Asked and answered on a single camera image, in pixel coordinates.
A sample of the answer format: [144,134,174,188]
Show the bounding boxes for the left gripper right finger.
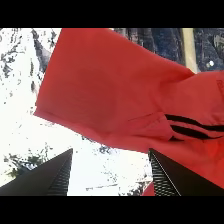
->
[148,148,224,197]

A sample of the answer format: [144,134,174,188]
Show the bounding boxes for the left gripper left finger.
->
[0,148,74,197]

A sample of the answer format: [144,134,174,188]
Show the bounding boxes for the red shorts with black stripes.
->
[34,28,224,197]

